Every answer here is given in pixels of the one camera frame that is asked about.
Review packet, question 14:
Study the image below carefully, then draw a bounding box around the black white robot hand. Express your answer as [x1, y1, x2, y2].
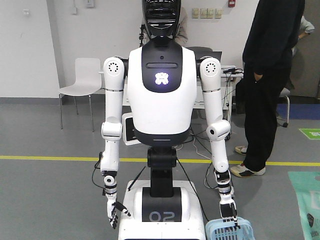
[106, 194, 131, 229]

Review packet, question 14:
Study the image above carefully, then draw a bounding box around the black white robot hand other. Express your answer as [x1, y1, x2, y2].
[219, 198, 241, 230]

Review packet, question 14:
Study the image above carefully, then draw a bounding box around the light blue plastic basket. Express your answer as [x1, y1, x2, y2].
[205, 216, 255, 240]

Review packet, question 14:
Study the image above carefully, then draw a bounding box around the teal goji berry pouch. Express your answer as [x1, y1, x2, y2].
[288, 171, 320, 240]

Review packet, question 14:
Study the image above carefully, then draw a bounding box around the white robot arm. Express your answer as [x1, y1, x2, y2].
[100, 56, 125, 197]

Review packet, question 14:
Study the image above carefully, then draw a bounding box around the white robot arm other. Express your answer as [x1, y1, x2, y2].
[199, 57, 234, 205]

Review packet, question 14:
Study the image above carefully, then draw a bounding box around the white robot wheeled base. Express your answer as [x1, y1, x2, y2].
[118, 180, 206, 240]

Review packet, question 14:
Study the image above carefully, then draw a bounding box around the white chair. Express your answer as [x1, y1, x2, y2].
[58, 57, 102, 132]

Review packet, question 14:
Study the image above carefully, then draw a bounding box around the person in black clothes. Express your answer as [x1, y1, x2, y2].
[230, 0, 305, 178]

